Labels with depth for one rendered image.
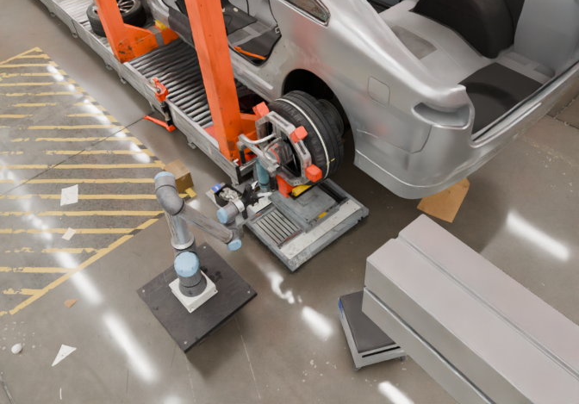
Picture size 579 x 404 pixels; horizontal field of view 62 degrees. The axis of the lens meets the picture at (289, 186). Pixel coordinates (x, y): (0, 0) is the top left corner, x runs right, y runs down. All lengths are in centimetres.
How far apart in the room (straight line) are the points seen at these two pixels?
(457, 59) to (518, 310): 379
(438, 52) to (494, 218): 142
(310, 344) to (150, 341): 113
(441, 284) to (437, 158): 250
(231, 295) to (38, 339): 147
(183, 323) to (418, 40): 279
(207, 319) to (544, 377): 300
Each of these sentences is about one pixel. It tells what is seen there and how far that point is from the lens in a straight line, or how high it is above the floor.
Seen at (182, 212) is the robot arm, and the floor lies 110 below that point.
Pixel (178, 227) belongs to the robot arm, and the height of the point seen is 84.
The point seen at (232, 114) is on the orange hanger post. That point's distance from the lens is 361.
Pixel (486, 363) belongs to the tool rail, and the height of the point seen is 282.
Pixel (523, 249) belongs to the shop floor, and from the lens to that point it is 418.
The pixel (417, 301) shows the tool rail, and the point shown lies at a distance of 44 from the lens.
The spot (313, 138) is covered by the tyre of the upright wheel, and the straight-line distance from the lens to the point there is 317.
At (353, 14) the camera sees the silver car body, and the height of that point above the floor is 178.
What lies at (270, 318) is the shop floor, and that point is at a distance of 361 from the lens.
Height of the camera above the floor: 320
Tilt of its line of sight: 48 degrees down
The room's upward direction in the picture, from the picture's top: 5 degrees counter-clockwise
